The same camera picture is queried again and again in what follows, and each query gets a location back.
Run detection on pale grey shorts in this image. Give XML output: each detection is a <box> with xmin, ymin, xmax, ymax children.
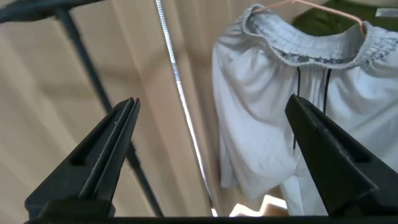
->
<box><xmin>212</xmin><ymin>3</ymin><xmax>398</xmax><ymax>217</ymax></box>

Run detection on black clothes rack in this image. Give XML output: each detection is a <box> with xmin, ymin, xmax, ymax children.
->
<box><xmin>0</xmin><ymin>0</ymin><xmax>165</xmax><ymax>218</ymax></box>

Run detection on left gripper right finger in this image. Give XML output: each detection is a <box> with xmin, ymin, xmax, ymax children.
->
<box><xmin>285</xmin><ymin>94</ymin><xmax>398</xmax><ymax>217</ymax></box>

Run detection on green long-sleeved shirt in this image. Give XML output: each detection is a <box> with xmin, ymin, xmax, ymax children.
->
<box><xmin>291</xmin><ymin>0</ymin><xmax>398</xmax><ymax>37</ymax></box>

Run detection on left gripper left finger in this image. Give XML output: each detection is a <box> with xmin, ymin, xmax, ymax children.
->
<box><xmin>24</xmin><ymin>96</ymin><xmax>141</xmax><ymax>218</ymax></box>

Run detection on pink clothes hanger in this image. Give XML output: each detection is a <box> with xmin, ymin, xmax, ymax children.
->
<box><xmin>251</xmin><ymin>0</ymin><xmax>366</xmax><ymax>35</ymax></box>

